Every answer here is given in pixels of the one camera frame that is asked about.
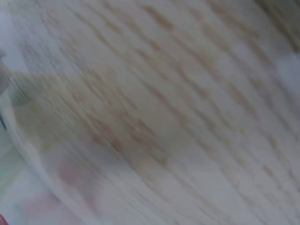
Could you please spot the person's left hand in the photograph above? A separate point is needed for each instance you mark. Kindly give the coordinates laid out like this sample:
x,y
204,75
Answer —
x,y
2,75

